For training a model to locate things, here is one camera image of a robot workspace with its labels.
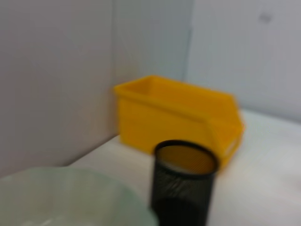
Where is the yellow plastic bin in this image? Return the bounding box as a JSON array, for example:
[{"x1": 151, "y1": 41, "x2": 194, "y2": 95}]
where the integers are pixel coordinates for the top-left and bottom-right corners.
[{"x1": 113, "y1": 74, "x2": 245, "y2": 168}]

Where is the pale green glass fruit plate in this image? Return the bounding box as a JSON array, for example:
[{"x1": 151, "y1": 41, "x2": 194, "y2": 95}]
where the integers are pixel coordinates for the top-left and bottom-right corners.
[{"x1": 0, "y1": 166, "x2": 157, "y2": 226}]

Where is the black mesh pen holder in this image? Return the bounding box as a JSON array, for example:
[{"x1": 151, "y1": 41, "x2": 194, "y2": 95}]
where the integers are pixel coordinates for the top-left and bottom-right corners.
[{"x1": 150, "y1": 139, "x2": 221, "y2": 226}]

